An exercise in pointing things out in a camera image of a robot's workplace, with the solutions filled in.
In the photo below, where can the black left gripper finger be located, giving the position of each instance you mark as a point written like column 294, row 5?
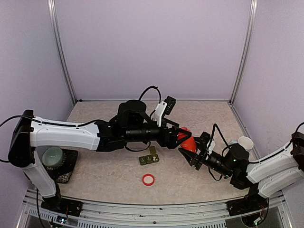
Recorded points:
column 180, row 137
column 167, row 124

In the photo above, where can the green pill organizer box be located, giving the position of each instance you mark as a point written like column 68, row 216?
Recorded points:
column 150, row 158

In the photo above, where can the red can lid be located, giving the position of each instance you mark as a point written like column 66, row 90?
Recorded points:
column 148, row 179

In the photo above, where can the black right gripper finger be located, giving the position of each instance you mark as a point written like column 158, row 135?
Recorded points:
column 199, row 143
column 192, row 158

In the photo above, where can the right aluminium frame post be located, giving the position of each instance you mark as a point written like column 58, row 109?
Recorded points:
column 245, row 50

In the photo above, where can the left aluminium frame post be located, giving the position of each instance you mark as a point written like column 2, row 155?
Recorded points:
column 55, row 25

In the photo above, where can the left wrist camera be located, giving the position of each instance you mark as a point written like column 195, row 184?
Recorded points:
column 162, row 109

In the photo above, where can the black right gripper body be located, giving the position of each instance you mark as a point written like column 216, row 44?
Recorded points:
column 224, row 170

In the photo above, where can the aluminium frame post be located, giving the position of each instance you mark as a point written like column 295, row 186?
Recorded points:
column 55, row 25
column 245, row 50

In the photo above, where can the light blue mug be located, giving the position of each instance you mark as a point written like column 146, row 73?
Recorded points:
column 245, row 142

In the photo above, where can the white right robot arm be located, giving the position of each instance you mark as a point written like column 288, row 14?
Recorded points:
column 269, row 174

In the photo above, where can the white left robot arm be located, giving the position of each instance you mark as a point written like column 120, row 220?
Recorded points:
column 131, row 124

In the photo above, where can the green ceramic bowl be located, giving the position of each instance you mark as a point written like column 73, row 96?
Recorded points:
column 53, row 157

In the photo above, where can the black square tray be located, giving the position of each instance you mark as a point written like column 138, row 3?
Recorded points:
column 63, row 172

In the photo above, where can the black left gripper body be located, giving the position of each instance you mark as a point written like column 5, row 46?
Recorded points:
column 163, row 139

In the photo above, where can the front aluminium rail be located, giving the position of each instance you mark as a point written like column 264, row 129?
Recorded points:
column 198, row 215

